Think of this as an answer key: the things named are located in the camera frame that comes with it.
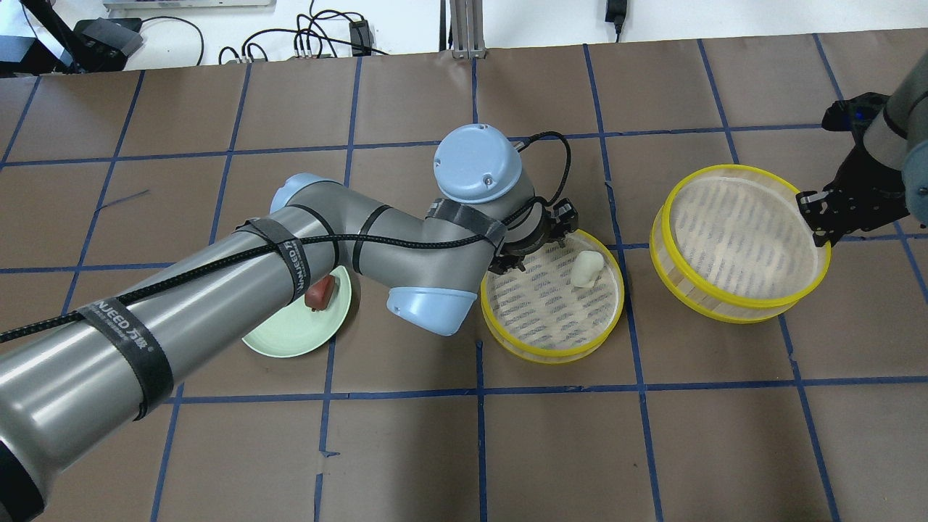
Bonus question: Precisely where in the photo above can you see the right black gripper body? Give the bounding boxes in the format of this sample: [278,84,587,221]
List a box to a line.
[796,146,909,247]

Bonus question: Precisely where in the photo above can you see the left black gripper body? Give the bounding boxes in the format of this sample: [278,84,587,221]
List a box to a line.
[489,199,579,275]

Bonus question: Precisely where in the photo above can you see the white bun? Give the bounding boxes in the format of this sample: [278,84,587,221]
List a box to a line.
[570,250,605,289]

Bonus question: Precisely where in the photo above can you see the yellow steamer layer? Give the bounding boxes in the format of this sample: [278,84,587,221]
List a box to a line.
[649,163,832,324]
[480,229,626,365]

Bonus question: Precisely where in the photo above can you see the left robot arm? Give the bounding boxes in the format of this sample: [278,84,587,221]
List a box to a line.
[1,123,577,521]

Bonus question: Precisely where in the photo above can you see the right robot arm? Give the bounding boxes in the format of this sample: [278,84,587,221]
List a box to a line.
[796,56,927,247]

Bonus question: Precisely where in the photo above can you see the brown bun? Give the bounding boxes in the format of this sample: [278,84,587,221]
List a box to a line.
[304,274,337,312]

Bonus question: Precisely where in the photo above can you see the black power adapter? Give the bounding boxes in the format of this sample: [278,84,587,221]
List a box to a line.
[349,20,373,55]

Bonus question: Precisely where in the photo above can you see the green plate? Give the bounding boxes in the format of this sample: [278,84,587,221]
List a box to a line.
[242,267,352,359]

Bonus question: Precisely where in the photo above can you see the aluminium frame post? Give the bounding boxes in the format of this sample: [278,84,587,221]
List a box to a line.
[449,0,487,59]

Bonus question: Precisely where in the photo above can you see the black camera stand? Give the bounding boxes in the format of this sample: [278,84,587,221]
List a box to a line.
[1,1,144,78]

